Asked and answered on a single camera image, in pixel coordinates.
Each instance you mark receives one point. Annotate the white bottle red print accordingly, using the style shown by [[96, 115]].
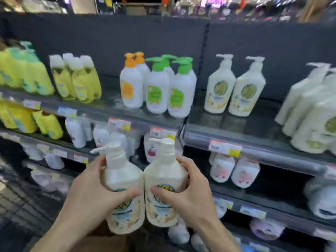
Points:
[[151, 150]]

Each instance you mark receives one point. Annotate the dark slotted shelf upright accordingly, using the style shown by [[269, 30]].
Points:
[[203, 55]]

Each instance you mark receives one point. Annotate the yellow bottle teal pump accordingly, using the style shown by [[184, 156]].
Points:
[[21, 73], [6, 70], [40, 76]]

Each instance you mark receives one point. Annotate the person's right thumb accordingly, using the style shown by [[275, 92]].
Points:
[[162, 194]]

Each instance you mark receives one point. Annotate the white bottle pink print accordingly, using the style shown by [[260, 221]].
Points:
[[245, 174], [221, 169]]

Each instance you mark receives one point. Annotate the shelf price tag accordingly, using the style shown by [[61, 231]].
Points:
[[252, 212], [31, 104], [330, 172], [42, 147], [80, 159], [119, 124], [60, 153], [258, 247], [67, 112], [325, 234], [162, 133], [225, 148]]

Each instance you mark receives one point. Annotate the yellow refill pouch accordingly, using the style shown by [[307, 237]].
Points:
[[18, 119], [49, 125]]

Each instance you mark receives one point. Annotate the white pouch purple print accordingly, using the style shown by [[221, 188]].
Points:
[[266, 229]]

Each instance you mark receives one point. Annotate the small white bottle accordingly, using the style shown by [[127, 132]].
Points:
[[32, 153], [42, 178], [54, 161]]

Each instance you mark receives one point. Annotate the person's right forearm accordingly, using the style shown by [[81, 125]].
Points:
[[217, 238]]

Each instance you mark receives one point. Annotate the white round bottle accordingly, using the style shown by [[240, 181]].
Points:
[[198, 244], [178, 233]]

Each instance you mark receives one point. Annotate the person's brown clothing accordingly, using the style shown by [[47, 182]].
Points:
[[105, 241]]

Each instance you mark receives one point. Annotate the person's left hand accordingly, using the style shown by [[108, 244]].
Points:
[[86, 199]]

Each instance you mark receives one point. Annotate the yellow bottle white cap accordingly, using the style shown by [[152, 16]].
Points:
[[78, 83], [59, 81], [93, 81], [67, 58]]

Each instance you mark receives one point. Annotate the dark metal shelf board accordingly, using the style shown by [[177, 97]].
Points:
[[262, 133], [278, 196], [65, 149], [110, 110]]

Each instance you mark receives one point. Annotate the cream pump lotion bottle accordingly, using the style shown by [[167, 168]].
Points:
[[122, 175], [246, 94], [315, 131], [307, 112], [299, 94], [164, 173], [220, 89]]

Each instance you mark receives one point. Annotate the white bottle green pump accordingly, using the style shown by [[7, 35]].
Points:
[[180, 97], [193, 76], [157, 91], [169, 68]]

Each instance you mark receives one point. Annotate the person's right hand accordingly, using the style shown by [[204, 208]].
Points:
[[194, 202]]

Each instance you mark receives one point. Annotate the person's left forearm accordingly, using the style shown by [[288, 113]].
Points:
[[65, 236]]

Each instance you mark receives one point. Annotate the person's left thumb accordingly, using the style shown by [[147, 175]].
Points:
[[128, 195]]

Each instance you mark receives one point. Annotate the large white bottle blue label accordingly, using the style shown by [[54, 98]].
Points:
[[321, 199]]

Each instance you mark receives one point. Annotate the white bottle orange pump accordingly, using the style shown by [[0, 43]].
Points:
[[130, 86], [144, 69]]

